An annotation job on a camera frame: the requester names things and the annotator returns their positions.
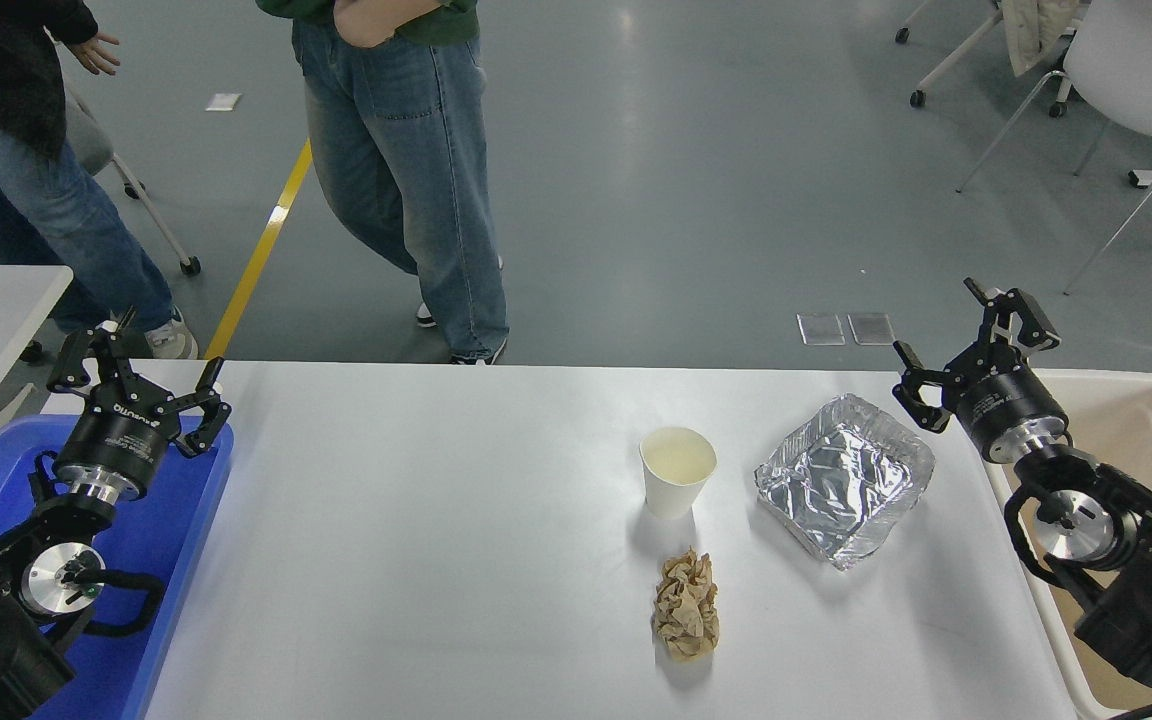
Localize grey office chair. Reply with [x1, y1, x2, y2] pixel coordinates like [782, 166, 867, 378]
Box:
[61, 85, 203, 277]

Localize tan paper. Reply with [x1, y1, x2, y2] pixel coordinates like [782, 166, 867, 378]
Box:
[651, 547, 721, 662]

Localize square foil tray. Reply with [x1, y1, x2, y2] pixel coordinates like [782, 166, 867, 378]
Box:
[754, 393, 937, 572]

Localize large pale plastic bin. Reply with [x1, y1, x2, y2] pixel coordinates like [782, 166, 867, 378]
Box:
[981, 368, 1152, 720]

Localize beige coat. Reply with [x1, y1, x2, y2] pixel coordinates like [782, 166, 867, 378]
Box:
[998, 0, 1082, 79]

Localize white paper cup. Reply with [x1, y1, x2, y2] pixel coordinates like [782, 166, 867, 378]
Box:
[639, 427, 718, 520]

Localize person's left hand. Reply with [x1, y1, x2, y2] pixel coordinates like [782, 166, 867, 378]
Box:
[333, 3, 404, 51]
[69, 31, 123, 77]

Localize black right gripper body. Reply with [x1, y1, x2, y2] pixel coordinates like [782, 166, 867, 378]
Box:
[941, 363, 1071, 453]

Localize person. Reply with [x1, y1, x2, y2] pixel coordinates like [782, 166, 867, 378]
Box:
[256, 0, 510, 366]
[0, 0, 200, 361]

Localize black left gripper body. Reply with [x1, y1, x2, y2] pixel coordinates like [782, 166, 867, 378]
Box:
[53, 395, 183, 491]

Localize white plastic chair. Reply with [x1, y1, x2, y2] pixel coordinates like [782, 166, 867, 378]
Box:
[956, 0, 1152, 296]

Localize yellow floor tape line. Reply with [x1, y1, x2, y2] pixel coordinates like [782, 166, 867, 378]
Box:
[204, 138, 315, 361]

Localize blue plastic tray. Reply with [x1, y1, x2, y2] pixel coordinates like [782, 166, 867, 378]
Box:
[0, 415, 235, 720]

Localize white rolling stand legs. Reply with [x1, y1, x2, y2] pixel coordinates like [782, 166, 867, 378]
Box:
[894, 0, 1072, 119]

